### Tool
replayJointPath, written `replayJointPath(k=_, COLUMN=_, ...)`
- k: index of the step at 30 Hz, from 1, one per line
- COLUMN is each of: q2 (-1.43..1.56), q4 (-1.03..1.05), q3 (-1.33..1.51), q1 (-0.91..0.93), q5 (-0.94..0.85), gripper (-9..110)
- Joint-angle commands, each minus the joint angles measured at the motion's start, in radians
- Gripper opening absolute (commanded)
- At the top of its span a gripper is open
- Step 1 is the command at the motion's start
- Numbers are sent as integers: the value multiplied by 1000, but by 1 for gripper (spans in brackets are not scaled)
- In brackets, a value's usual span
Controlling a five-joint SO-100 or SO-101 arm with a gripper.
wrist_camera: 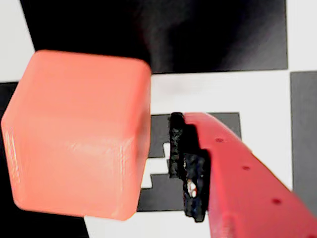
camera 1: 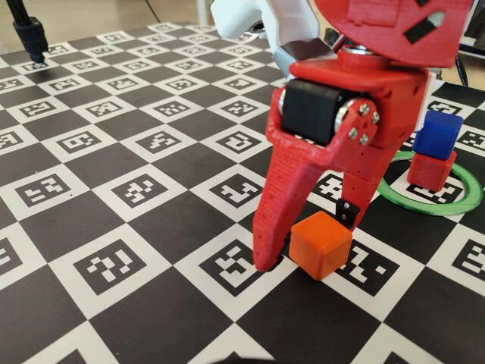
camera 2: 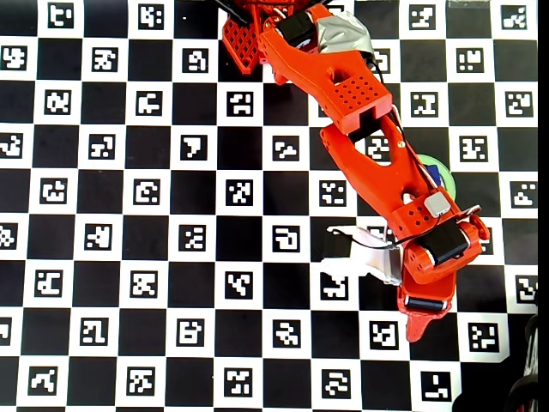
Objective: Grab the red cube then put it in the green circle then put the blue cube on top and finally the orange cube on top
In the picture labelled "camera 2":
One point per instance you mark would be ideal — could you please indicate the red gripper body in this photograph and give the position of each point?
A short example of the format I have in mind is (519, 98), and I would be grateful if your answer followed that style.
(425, 304)

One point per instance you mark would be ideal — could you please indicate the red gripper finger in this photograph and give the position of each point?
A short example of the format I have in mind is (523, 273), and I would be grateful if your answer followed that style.
(417, 328)

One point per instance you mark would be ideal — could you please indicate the red printed robot arm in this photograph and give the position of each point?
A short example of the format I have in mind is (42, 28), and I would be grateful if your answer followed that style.
(364, 171)

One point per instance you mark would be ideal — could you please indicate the red robot base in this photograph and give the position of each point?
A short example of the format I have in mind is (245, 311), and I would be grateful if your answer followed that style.
(240, 47)

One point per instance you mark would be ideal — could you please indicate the black white marker mat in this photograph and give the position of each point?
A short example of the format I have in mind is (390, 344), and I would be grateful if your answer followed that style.
(171, 266)

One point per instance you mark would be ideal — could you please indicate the clear tape strip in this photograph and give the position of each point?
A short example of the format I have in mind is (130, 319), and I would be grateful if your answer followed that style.
(467, 3)

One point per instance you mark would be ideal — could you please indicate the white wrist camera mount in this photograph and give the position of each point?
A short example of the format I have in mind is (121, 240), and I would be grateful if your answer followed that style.
(377, 257)

